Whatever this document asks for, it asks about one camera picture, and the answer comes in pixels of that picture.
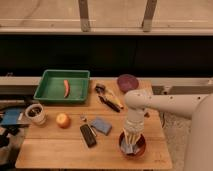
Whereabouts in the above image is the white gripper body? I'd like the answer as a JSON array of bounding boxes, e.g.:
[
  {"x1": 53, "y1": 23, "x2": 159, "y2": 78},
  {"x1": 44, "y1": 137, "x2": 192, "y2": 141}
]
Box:
[{"x1": 124, "y1": 113, "x2": 144, "y2": 134}]

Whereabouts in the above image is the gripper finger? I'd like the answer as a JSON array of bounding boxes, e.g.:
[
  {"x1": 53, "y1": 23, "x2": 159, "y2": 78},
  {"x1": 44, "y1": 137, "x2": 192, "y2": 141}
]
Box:
[
  {"x1": 135, "y1": 134, "x2": 140, "y2": 145},
  {"x1": 124, "y1": 132, "x2": 130, "y2": 144}
]

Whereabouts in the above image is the grey-blue towel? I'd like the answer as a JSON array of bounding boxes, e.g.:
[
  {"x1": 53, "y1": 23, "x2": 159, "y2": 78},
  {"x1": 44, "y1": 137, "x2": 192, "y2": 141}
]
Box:
[{"x1": 121, "y1": 140, "x2": 134, "y2": 154}]

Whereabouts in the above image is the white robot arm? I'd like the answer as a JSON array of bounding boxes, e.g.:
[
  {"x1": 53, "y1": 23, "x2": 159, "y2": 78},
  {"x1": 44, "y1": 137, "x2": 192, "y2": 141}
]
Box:
[{"x1": 124, "y1": 89, "x2": 213, "y2": 171}]

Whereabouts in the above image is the red bowl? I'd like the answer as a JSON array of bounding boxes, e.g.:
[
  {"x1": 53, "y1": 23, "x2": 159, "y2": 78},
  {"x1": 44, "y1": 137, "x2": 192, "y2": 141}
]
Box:
[{"x1": 119, "y1": 133, "x2": 146, "y2": 159}]

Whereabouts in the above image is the purple bowl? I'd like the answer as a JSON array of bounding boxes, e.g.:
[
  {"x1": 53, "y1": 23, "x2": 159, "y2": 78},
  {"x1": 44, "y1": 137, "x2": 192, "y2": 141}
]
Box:
[{"x1": 117, "y1": 74, "x2": 139, "y2": 93}]

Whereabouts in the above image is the blue sponge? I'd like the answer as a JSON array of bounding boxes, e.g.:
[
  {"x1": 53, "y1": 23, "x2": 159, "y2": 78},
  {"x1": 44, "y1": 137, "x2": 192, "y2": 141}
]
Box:
[{"x1": 91, "y1": 118, "x2": 112, "y2": 135}]

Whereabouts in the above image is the black remote control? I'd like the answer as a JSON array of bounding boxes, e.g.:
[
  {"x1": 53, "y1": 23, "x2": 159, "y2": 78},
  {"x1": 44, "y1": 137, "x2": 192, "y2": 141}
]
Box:
[{"x1": 80, "y1": 124, "x2": 96, "y2": 148}]

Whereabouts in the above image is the orange apple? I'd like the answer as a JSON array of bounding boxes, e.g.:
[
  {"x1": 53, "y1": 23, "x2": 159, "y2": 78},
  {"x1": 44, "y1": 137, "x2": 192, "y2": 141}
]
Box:
[{"x1": 56, "y1": 113, "x2": 71, "y2": 129}]

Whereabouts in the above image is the green plastic tray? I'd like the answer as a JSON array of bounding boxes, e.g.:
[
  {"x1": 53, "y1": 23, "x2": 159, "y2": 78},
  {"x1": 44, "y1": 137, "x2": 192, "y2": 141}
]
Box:
[{"x1": 34, "y1": 69, "x2": 90, "y2": 104}]

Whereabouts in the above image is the white cup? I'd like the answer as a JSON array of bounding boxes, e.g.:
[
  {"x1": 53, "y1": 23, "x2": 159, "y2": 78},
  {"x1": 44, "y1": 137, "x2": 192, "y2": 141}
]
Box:
[{"x1": 25, "y1": 103, "x2": 46, "y2": 125}]

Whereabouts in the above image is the blue box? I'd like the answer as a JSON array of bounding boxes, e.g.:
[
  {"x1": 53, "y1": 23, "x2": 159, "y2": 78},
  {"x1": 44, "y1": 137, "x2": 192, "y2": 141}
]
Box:
[{"x1": 0, "y1": 108, "x2": 22, "y2": 126}]

